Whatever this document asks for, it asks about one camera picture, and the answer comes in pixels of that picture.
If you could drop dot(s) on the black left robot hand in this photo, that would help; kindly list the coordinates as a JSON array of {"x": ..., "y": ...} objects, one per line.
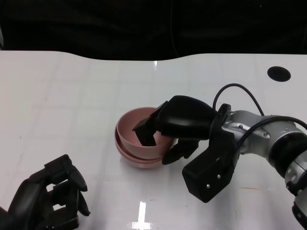
[{"x": 31, "y": 201}]

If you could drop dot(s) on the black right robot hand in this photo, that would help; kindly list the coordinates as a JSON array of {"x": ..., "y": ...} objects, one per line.
[{"x": 187, "y": 117}]

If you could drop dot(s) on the pink plastic bowl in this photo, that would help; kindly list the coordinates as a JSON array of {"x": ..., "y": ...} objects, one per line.
[
  {"x": 127, "y": 123},
  {"x": 144, "y": 166},
  {"x": 122, "y": 151}
]

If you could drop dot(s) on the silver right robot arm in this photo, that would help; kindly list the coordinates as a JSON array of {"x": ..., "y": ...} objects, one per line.
[{"x": 259, "y": 141}]

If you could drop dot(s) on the black round table grommet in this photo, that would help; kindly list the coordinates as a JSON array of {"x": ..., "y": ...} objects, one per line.
[{"x": 279, "y": 73}]

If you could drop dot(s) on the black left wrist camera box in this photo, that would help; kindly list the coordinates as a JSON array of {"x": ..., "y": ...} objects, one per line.
[{"x": 64, "y": 221}]

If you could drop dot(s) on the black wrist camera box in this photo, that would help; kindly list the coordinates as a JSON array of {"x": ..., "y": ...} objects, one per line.
[
  {"x": 211, "y": 172},
  {"x": 64, "y": 221}
]

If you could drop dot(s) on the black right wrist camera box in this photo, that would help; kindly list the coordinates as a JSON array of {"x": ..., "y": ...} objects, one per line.
[{"x": 211, "y": 172}]

